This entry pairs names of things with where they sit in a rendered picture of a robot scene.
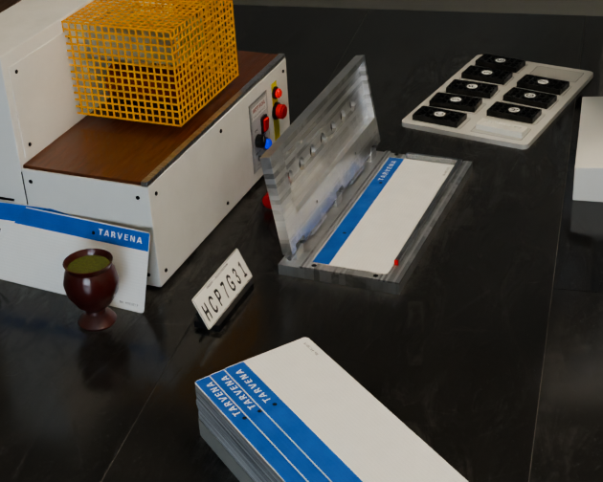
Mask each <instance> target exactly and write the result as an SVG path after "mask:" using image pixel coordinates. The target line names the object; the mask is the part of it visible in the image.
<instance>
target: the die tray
mask: <svg viewBox="0 0 603 482"><path fill-rule="evenodd" d="M481 56H482V55H476V56H475V57H474V58H473V59H472V60H471V61H470V62H468V63H467V64H466V65H465V66H464V67H463V68H461V69H460V70H459V71H458V72H457V73H456V74H454V75H453V76H452V77H451V78H450V79H449V80H447V81H446V82H445V83H444V84H443V85H442V86H440V87H439V88H438V89H437V90H436V91H435V92H434V93H432V94H431V95H430V96H429V97H428V98H427V99H425V100H424V101H423V102H422V103H421V104H419V105H418V106H417V107H416V108H415V109H414V110H413V111H412V112H411V113H410V114H409V115H408V116H407V117H405V118H404V119H403V120H402V126H403V127H407V128H411V129H416V130H422V131H427V132H432V133H437V134H442V135H447V136H452V137H457V138H463V139H467V140H472V141H477V142H487V143H492V144H496V145H502V146H507V147H512V148H517V149H528V148H529V147H530V146H531V145H532V144H533V143H534V142H535V141H536V140H537V139H538V138H539V137H540V135H541V134H542V133H543V132H544V131H545V130H546V129H547V128H548V127H549V125H550V124H551V123H552V122H553V121H554V120H555V119H556V118H557V117H558V116H559V115H560V113H561V112H562V111H563V110H564V109H565V108H566V107H567V106H568V105H569V104H570V102H571V101H572V100H573V99H574V98H575V97H576V96H577V95H578V94H579V93H580V92H581V90H582V89H583V88H584V87H585V86H586V85H587V84H588V83H589V82H590V81H591V79H592V78H593V72H591V71H585V70H579V69H572V68H567V67H560V66H554V65H547V64H542V63H535V62H529V61H526V62H525V66H524V67H523V68H522V69H521V70H519V71H518V72H517V73H513V75H512V78H511V79H510V80H508V81H507V82H506V83H505V85H501V84H496V83H490V82H484V81H478V80H473V79H467V78H461V73H462V72H463V71H464V70H466V69H467V68H468V67H469V66H470V65H474V66H476V60H477V59H478V58H479V57H481ZM526 74H528V75H534V76H538V77H548V78H554V79H559V80H564V81H569V88H568V89H567V90H566V91H565V92H564V93H562V94H561V95H556V96H557V100H556V101H555V102H554V103H553V104H552V105H551V106H550V107H549V108H548V109H543V108H538V107H533V106H528V105H523V104H519V103H514V102H509V101H504V100H503V95H504V94H505V93H507V92H508V91H509V90H510V89H511V88H513V87H516V88H519V87H517V81H518V80H520V79H521V78H522V77H523V76H524V75H526ZM454 79H460V80H468V81H475V82H481V83H488V84H495V85H498V91H497V92H496V93H495V95H494V96H493V97H492V98H491V99H485V98H482V104H481V106H480V107H479V108H478V109H477V110H476V112H475V113H474V112H467V111H460V110H454V109H447V108H440V107H435V108H440V109H446V110H451V111H457V112H461V113H467V119H466V120H465V121H464V122H463V123H462V124H461V125H460V126H459V127H458V128H455V127H450V126H445V125H439V124H434V123H429V122H424V121H419V120H413V113H414V112H416V111H417V110H418V109H419V108H420V107H421V106H423V105H424V106H429V100H430V99H431V98H432V97H433V96H434V95H435V94H436V93H437V92H440V93H446V87H447V86H448V85H449V84H450V83H451V82H452V81H453V80H454ZM496 101H499V102H504V103H510V104H516V105H521V106H526V107H532V108H537V109H542V115H541V116H540V117H539V118H538V119H537V120H536V121H535V122H533V123H532V124H531V123H526V122H521V121H515V120H506V119H501V118H496V117H490V116H486V111H487V109H488V108H490V107H491V106H492V105H493V104H494V103H495V102H496ZM482 118H484V119H489V120H493V121H502V122H507V123H512V124H517V125H521V126H526V127H528V133H527V134H525V135H524V136H523V137H522V138H521V139H520V138H516V137H511V136H506V135H502V134H497V133H493V132H488V131H483V130H479V129H476V123H477V122H478V121H480V120H481V119H482Z"/></svg>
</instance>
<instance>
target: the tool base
mask: <svg viewBox="0 0 603 482"><path fill-rule="evenodd" d="M377 148H378V145H375V146H374V147H372V148H371V154H370V155H369V156H368V158H367V159H366V160H365V162H364V163H363V166H364V170H363V171H362V172H361V173H360V175H359V176H358V177H357V179H356V180H355V181H354V183H353V184H352V185H350V183H351V181H349V183H348V184H347V185H346V187H345V188H344V189H338V191H337V192H336V195H337V198H336V200H335V201H334V202H333V204H332V205H331V206H330V208H329V209H328V210H327V211H326V214H327V217H326V219H325V220H324V222H323V223H322V224H321V226H320V227H319V228H318V229H317V231H316V232H315V233H314V234H313V235H311V233H312V231H311V232H310V233H309V234H308V235H307V237H306V238H305V239H304V240H299V241H298V243H297V244H296V247H297V250H296V251H295V253H294V254H293V255H285V256H284V257H283V258H282V260H281V261H280V263H279V264H278V265H279V274H282V275H287V276H293V277H298V278H304V279H310V280H316V281H321V282H327V283H333V284H339V285H344V286H349V287H355V288H361V289H367V290H373V291H378V292H384V293H390V294H396V295H400V293H401V292H402V290H403V288H404V287H405V285H406V283H407V282H408V280H409V278H410V277H411V275H412V273H413V271H414V269H415V267H416V266H417V264H418V262H419V261H420V259H421V257H422V256H423V254H424V252H425V251H426V250H427V248H428V247H429V245H430V243H431V242H432V240H433V238H434V237H435V235H436V233H437V231H438V229H439V228H440V226H441V224H442V222H443V221H444V219H445V217H446V216H447V214H448V212H449V211H450V209H451V207H452V206H453V204H454V202H455V201H456V199H457V197H458V196H459V194H460V193H461V191H462V189H463V188H464V186H465V184H466V183H467V181H468V179H469V178H470V176H471V174H472V172H473V162H469V161H463V162H462V165H461V166H460V168H459V169H458V172H457V173H456V175H455V177H454V178H453V180H452V181H451V183H450V184H449V185H448V187H447V188H446V190H445V192H444V193H443V195H442V197H441V198H440V200H439V201H438V203H437V205H436V206H435V208H434V210H433V212H432V213H431V215H430V216H429V218H428V220H427V221H426V223H425V225H424V226H423V228H422V229H421V231H420V233H419V234H418V235H417V236H416V238H415V240H414V241H413V244H412V245H411V247H410V248H409V250H408V252H407V253H406V255H405V256H404V258H403V260H402V261H401V263H400V264H399V266H396V265H393V266H392V268H391V270H390V272H389V273H388V274H378V273H372V272H366V271H359V270H353V269H348V268H342V267H336V266H330V265H325V264H319V263H313V262H312V260H313V259H314V257H315V256H316V255H317V253H318V252H319V251H320V249H321V248H322V247H323V245H324V244H325V242H326V241H327V240H328V238H329V237H330V235H331V234H332V233H333V231H335V230H336V228H337V227H338V226H339V224H340V223H341V222H342V220H343V219H344V218H345V216H346V214H347V213H348V212H349V210H350V209H351V208H352V206H353V205H354V204H355V202H356V201H357V200H358V198H359V197H360V195H361V194H362V193H363V191H364V190H365V189H366V187H367V186H368V185H369V183H370V182H371V180H372V179H373V178H374V176H375V175H376V173H377V172H378V171H379V169H380V168H381V167H382V165H383V164H384V163H385V161H386V160H387V159H388V158H389V157H394V158H401V159H406V155H405V154H399V155H397V156H395V155H394V154H395V153H391V152H390V151H387V150H386V151H385V152H382V151H376V149H377ZM312 264H316V265H317V266H316V267H312V266H311V265H312ZM374 274H378V276H377V277H374V276H373V275H374Z"/></svg>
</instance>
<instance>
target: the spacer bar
mask: <svg viewBox="0 0 603 482"><path fill-rule="evenodd" d="M476 129H479V130H483V131H488V132H493V133H497V134H502V135H506V136H511V137H516V138H520V139H521V138H522V137H523V136H524V135H525V134H527V133H528V127H526V126H521V125H517V124H512V123H507V122H502V121H497V120H489V119H484V118H482V119H481V120H479V121H478V122H477V123H476Z"/></svg>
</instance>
